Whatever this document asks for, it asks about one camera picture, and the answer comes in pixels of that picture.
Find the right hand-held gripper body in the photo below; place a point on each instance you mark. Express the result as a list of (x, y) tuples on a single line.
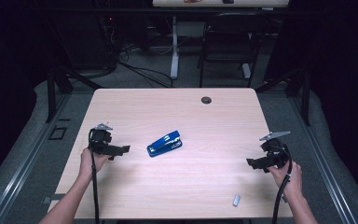
[(276, 155)]

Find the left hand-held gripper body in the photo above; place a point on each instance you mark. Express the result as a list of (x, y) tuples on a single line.
[(99, 140)]

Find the silver staple strip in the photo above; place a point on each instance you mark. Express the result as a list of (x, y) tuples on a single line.
[(236, 200)]

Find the blue stapler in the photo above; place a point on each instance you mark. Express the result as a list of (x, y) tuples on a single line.
[(164, 143)]

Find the person's left hand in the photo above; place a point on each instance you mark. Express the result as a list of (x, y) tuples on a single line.
[(87, 165)]

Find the person's right hand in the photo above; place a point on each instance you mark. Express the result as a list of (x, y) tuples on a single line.
[(292, 180)]

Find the black metal stand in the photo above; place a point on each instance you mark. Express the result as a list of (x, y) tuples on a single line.
[(298, 87), (59, 81)]

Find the black table grommet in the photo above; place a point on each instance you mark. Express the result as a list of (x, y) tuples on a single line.
[(206, 100)]

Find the white desk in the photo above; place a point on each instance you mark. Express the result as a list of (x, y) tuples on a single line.
[(174, 46)]

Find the black chair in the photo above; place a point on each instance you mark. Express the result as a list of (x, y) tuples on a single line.
[(230, 46)]

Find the black rectangular floor frame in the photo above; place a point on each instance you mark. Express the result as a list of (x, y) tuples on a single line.
[(57, 133)]

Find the grey floor rail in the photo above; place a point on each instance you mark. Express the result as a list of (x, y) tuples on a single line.
[(323, 161), (28, 161)]

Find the grey table bracket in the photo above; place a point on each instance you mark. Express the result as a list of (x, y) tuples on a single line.
[(51, 198)]

